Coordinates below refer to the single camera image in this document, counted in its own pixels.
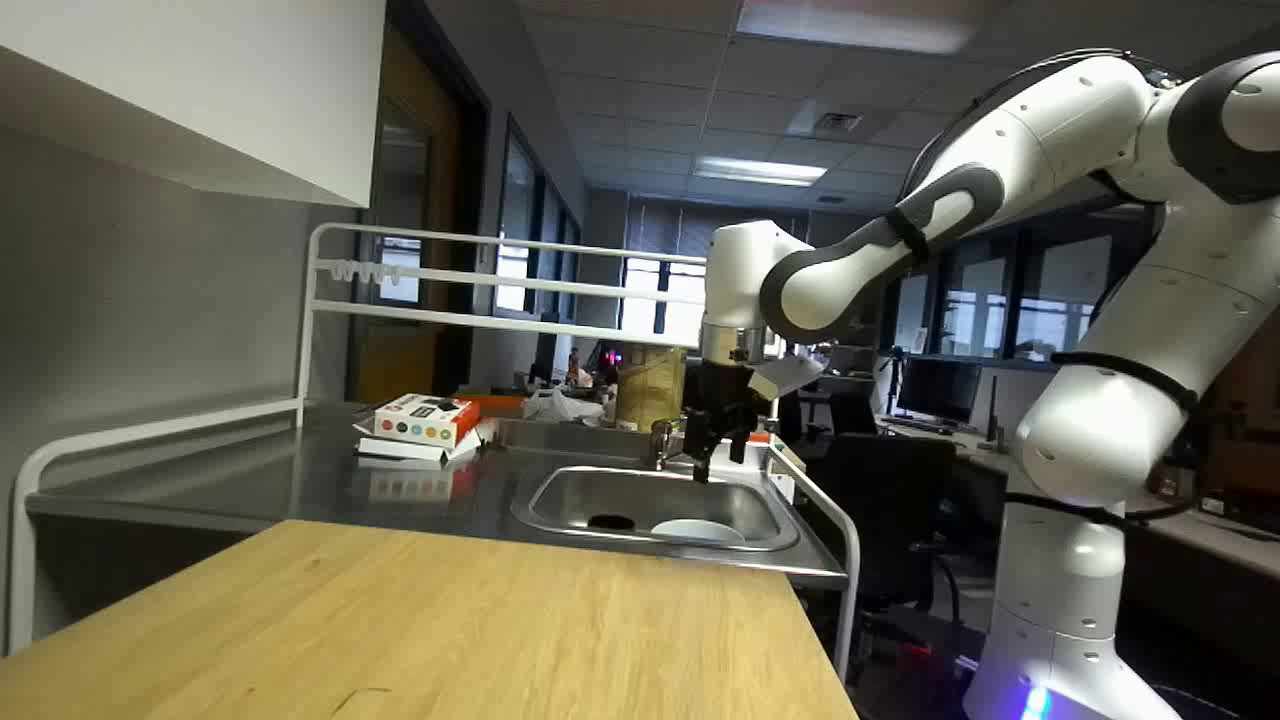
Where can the rectangular ceiling light panel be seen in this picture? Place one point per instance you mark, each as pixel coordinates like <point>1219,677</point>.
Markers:
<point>862,26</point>
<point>760,170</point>

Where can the red and white box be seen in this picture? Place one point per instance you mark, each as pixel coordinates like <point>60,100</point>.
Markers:
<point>421,449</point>

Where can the white wall cabinet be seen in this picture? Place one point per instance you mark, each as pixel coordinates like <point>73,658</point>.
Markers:
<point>202,94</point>

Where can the black office chair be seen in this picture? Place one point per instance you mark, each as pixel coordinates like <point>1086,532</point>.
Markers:
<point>882,512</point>

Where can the stainless steel sink basin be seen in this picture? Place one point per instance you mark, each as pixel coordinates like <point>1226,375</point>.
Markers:
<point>660,500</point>

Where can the ceiling air vent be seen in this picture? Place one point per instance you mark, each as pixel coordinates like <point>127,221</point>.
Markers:
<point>828,123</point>

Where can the colourful red white box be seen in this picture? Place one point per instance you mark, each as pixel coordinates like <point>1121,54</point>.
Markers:
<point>424,416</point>

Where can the brown wooden door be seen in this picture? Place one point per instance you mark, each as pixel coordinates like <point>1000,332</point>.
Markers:
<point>405,212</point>

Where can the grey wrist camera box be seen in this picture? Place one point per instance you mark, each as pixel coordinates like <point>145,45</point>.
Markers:
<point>790,375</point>

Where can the orange flat object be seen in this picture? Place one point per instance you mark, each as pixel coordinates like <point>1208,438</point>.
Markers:
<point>488,400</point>

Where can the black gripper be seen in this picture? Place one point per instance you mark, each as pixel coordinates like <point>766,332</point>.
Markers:
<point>727,400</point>

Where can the stainless steel sink countertop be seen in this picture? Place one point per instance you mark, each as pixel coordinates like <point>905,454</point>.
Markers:
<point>335,482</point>

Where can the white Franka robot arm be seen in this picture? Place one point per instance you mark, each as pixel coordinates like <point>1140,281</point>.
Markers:
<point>1094,400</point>

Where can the white red small box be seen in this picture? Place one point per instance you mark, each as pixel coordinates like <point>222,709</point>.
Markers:
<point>760,460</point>

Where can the computer monitor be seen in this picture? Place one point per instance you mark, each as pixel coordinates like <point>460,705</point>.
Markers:
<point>939,389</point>

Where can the white crumpled bag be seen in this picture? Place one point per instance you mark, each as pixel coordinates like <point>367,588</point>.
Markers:
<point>560,400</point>

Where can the tan paper bag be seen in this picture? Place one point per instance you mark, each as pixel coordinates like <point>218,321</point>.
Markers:
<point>649,384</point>

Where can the white round bowl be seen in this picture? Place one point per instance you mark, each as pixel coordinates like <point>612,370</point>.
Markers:
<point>692,531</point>

